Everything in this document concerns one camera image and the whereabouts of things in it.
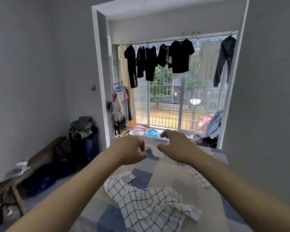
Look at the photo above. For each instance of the person's left hand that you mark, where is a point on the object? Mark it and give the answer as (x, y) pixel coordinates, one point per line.
(125, 149)

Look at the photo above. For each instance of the person's right hand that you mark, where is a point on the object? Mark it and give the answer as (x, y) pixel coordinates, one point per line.
(181, 148)

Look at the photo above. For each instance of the plain white cloth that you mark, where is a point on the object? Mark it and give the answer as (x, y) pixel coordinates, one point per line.
(155, 152)

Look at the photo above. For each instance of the person's left forearm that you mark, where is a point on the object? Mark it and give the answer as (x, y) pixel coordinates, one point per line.
(70, 198)

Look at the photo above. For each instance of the person's right forearm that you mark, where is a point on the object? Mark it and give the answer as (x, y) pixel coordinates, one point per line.
(244, 198)

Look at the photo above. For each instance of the pile of shoes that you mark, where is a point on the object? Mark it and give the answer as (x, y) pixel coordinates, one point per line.
(122, 134)

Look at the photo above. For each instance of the pale pink basin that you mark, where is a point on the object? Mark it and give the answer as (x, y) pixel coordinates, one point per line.
(136, 132)

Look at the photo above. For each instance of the deep pink basin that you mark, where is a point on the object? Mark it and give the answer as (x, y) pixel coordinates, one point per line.
(140, 127)

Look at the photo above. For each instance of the blue beige plaid tablecloth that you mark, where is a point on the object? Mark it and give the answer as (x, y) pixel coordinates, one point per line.
(164, 173)

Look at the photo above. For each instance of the blue basin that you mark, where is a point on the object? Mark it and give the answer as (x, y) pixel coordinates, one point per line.
(151, 133)

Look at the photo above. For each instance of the red car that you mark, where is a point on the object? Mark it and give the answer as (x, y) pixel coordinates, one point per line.
(203, 123)

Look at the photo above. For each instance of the dark blue suitcase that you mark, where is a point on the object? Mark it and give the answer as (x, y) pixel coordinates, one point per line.
(87, 149)

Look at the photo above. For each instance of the blue-grey hanging garment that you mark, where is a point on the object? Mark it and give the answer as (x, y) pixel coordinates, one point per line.
(213, 125)

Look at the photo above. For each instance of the rack of hanging clothes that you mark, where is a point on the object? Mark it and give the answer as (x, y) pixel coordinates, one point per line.
(119, 106)

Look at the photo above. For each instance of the white globe street lamp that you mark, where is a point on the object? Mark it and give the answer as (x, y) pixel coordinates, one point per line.
(195, 101)

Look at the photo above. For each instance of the yellow curtain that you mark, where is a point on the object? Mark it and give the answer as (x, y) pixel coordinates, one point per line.
(133, 101)

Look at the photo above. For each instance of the black hanging trousers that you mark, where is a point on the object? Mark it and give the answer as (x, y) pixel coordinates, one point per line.
(131, 67)

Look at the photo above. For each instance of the wooden bench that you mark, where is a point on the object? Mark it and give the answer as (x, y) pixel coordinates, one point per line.
(38, 159)

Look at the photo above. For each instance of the black hanging t-shirt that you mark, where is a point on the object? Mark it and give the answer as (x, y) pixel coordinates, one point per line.
(181, 56)

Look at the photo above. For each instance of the pale grey hanging shirt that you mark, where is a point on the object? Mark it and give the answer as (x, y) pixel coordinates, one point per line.
(209, 60)

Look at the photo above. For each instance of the dark navy hanging trousers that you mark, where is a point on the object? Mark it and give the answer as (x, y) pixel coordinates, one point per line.
(223, 57)

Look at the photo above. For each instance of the white folded fabric item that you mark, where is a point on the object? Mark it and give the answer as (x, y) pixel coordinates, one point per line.
(18, 169)

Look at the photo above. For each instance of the metal clothes rail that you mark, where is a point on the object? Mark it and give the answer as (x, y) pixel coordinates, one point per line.
(200, 37)

